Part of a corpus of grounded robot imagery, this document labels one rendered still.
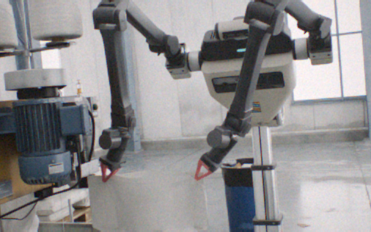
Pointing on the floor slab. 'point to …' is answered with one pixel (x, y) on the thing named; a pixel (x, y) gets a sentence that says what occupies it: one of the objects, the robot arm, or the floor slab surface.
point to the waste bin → (239, 194)
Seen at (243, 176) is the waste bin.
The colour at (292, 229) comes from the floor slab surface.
